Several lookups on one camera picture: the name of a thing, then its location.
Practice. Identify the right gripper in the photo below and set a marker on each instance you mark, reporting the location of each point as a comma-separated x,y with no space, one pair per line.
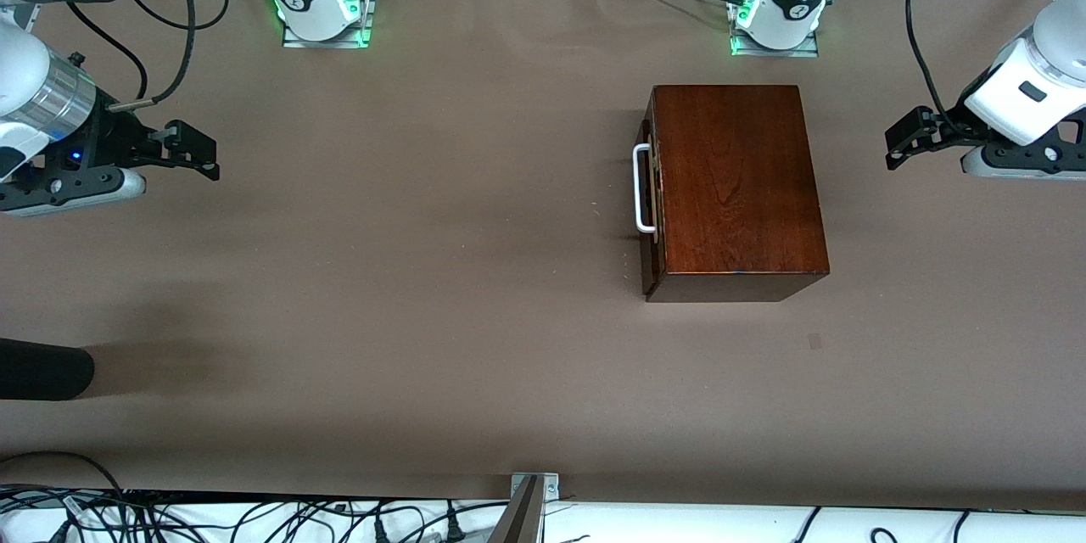
117,138

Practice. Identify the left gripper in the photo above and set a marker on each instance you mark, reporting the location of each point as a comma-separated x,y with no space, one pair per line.
948,124

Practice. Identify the dark wooden drawer cabinet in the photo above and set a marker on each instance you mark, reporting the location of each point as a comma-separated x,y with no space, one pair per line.
738,187

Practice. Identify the black cylindrical object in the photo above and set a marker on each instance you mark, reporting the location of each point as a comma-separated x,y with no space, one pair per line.
42,369

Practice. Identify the white sheet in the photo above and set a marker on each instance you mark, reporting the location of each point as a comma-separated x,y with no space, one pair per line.
679,526

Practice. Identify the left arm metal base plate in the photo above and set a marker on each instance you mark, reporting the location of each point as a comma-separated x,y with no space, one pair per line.
797,53

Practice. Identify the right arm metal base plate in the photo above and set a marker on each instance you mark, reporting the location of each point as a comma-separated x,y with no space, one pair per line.
339,42

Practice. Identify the aluminium frame rail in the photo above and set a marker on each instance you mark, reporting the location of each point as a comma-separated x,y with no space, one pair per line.
21,17

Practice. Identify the metal bracket with strut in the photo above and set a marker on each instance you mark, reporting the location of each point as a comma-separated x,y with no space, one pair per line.
530,509

